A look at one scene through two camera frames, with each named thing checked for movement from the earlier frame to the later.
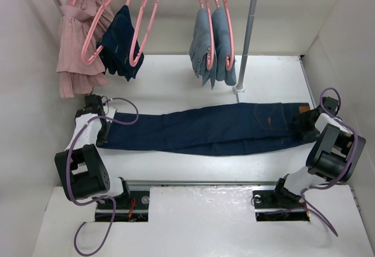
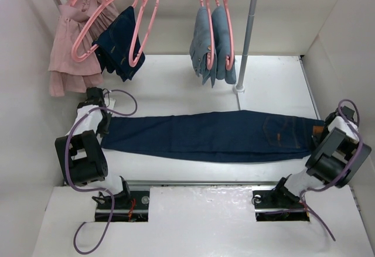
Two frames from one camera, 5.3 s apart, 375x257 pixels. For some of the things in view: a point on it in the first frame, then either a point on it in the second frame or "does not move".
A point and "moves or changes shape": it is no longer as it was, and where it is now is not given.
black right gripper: x=305 y=133 -> x=316 y=141
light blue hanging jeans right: x=221 y=44 does not move
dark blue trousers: x=208 y=130 moves or changes shape
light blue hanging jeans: x=200 y=45 does not move
